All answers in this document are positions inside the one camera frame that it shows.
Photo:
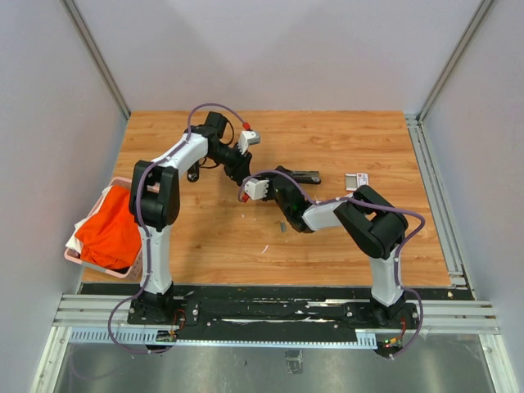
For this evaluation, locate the orange cloth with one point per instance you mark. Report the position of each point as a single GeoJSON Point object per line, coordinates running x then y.
{"type": "Point", "coordinates": [110, 236]}

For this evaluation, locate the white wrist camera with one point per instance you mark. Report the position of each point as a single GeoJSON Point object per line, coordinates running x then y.
{"type": "Point", "coordinates": [247, 138]}
{"type": "Point", "coordinates": [256, 189]}

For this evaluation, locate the black stapler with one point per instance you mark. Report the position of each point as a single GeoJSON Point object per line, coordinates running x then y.
{"type": "Point", "coordinates": [193, 173]}
{"type": "Point", "coordinates": [305, 177]}

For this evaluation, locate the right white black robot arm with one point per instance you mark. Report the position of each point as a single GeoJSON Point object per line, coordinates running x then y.
{"type": "Point", "coordinates": [367, 217]}

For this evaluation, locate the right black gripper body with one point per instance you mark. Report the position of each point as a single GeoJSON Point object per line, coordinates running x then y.
{"type": "Point", "coordinates": [271, 195]}

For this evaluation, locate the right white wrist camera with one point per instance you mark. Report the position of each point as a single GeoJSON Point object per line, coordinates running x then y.
{"type": "Point", "coordinates": [256, 189]}

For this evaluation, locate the grey cable duct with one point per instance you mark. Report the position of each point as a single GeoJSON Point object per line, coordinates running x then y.
{"type": "Point", "coordinates": [153, 337]}

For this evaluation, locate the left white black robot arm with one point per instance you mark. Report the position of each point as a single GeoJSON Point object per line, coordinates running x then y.
{"type": "Point", "coordinates": [155, 204]}

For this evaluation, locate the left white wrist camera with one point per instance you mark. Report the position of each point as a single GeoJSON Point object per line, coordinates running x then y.
{"type": "Point", "coordinates": [247, 138]}

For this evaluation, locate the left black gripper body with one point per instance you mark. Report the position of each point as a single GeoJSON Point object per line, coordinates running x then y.
{"type": "Point", "coordinates": [234, 160]}

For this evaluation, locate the white cloth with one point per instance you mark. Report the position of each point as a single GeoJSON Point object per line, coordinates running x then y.
{"type": "Point", "coordinates": [74, 243]}

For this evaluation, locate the staple box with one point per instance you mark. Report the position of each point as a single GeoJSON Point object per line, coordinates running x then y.
{"type": "Point", "coordinates": [354, 181]}

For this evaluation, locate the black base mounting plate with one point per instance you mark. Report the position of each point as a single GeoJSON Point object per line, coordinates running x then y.
{"type": "Point", "coordinates": [270, 314]}

